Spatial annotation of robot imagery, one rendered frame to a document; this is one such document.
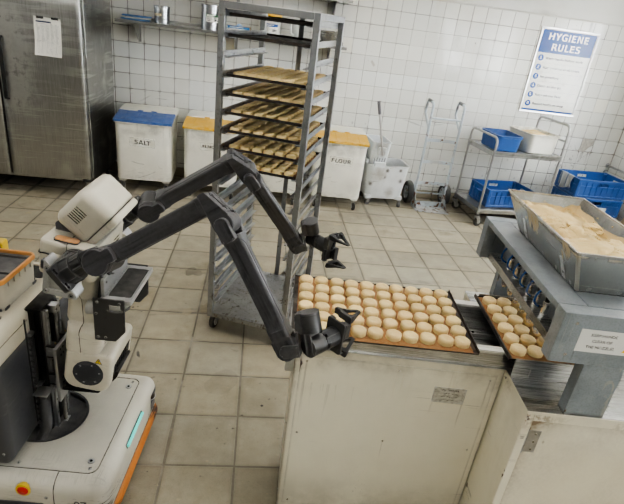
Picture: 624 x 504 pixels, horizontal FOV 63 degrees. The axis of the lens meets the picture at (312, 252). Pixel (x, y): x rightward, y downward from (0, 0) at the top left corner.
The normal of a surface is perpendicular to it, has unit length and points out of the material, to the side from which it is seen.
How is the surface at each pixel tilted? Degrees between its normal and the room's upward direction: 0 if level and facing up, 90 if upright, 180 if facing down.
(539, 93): 90
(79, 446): 0
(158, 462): 0
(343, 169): 92
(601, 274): 110
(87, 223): 90
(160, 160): 92
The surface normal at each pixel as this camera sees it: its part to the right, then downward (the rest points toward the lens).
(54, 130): 0.08, 0.43
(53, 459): 0.12, -0.90
